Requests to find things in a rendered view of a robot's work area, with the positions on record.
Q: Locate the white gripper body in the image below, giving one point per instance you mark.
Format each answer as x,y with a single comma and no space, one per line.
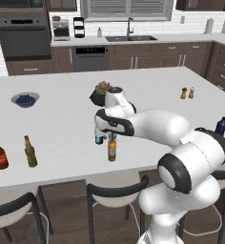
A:
97,130

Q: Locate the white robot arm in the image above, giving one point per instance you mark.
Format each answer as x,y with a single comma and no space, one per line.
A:
181,158

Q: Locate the brown glass beer bottle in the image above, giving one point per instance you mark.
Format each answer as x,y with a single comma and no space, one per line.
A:
112,152

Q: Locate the potted succulent plant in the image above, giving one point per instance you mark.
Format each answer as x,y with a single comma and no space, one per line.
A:
100,92

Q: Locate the white black bar stool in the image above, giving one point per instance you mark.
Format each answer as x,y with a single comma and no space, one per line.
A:
9,213
224,182
114,193

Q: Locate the dishwasher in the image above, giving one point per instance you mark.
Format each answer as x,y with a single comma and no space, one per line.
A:
90,59

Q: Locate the green brown glass bottle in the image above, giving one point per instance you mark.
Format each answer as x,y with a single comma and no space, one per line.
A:
30,155

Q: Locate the blueberries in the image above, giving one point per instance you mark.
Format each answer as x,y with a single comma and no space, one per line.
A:
25,100

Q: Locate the brown cupboards beside oven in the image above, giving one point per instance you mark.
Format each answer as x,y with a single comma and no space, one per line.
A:
38,65

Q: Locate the grey bowl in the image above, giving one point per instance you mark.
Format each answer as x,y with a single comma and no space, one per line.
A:
16,96

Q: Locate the brown lower cupboards run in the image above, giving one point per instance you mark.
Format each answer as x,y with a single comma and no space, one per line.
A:
155,57

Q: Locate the brown pepper shaker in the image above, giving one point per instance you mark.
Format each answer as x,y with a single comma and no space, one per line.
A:
183,94

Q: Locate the steel sink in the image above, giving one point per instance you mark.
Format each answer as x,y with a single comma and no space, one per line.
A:
130,38

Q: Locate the soap dispenser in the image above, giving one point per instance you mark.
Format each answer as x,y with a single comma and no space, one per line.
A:
99,32

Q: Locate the brown white salt shaker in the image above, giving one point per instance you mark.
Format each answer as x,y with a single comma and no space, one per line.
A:
191,93

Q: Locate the red glass bottle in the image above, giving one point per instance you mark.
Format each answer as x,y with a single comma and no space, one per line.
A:
0,156

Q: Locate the black coffee machine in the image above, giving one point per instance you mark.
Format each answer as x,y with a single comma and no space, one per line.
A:
78,28

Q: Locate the silver toaster oven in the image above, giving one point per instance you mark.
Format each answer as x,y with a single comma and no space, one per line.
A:
61,30

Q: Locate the dark sink tap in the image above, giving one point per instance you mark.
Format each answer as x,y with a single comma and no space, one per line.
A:
129,27

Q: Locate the built-in oven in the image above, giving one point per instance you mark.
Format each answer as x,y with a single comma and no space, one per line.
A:
24,38

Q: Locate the dark blue plastic bottle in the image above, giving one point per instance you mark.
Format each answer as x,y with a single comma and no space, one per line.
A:
221,126

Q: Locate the window with blinds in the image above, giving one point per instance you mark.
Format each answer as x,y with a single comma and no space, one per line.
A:
127,9

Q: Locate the brown upper cupboard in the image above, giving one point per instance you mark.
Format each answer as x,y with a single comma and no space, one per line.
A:
61,4
206,4

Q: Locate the brown drawer cupboards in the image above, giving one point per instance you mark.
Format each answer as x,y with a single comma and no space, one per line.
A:
224,68

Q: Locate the microwave oven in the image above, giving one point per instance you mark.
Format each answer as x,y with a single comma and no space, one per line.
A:
19,4

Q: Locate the wall socket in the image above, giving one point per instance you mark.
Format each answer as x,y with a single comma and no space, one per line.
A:
182,19

